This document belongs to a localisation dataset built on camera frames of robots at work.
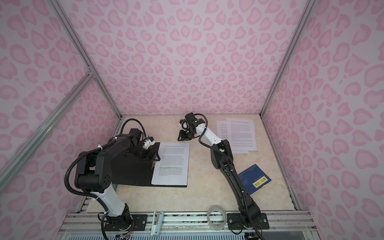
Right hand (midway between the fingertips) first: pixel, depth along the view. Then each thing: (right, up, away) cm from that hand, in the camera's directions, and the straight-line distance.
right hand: (181, 137), depth 103 cm
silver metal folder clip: (-13, -12, -16) cm, 23 cm away
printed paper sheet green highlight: (-4, -19, -11) cm, 22 cm away
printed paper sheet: (+30, +2, +7) cm, 31 cm away
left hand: (-15, -11, -12) cm, 22 cm away
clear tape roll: (+20, -40, -34) cm, 56 cm away
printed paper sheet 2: (+43, +1, +4) cm, 43 cm away
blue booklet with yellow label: (+44, -23, -17) cm, 52 cm away
